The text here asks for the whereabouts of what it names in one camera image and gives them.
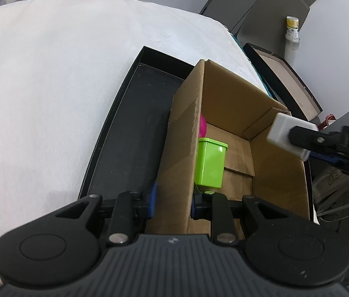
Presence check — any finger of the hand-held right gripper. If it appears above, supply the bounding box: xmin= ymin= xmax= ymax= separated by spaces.
xmin=309 ymin=151 xmax=349 ymax=168
xmin=288 ymin=125 xmax=349 ymax=149

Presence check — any cardboard box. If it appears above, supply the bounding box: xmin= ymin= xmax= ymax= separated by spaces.
xmin=145 ymin=59 xmax=312 ymax=242

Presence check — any grey leaning board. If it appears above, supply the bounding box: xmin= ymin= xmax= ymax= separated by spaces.
xmin=238 ymin=0 xmax=311 ymax=47

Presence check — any green toy box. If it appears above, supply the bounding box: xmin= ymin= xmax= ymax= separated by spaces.
xmin=195 ymin=138 xmax=228 ymax=189

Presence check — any yellow label canister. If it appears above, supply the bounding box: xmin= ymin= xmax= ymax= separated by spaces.
xmin=286 ymin=15 xmax=300 ymax=42

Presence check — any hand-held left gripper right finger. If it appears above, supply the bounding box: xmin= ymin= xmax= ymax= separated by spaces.
xmin=191 ymin=191 xmax=289 ymax=245

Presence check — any white block toy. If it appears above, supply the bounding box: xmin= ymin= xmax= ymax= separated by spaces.
xmin=267 ymin=113 xmax=319 ymax=161

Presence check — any pink toy figure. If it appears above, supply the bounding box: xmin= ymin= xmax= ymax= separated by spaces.
xmin=199 ymin=114 xmax=208 ymax=138

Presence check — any white plastic cup stack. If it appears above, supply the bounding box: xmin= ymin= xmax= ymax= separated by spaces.
xmin=284 ymin=37 xmax=300 ymax=65

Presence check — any black shallow tray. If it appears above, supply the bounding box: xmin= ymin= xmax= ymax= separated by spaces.
xmin=77 ymin=46 xmax=314 ymax=220

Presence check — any black lid with brown inside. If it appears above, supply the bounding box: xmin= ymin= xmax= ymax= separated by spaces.
xmin=242 ymin=43 xmax=323 ymax=121

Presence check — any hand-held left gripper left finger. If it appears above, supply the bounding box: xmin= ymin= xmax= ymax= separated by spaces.
xmin=49 ymin=180 xmax=158 ymax=248

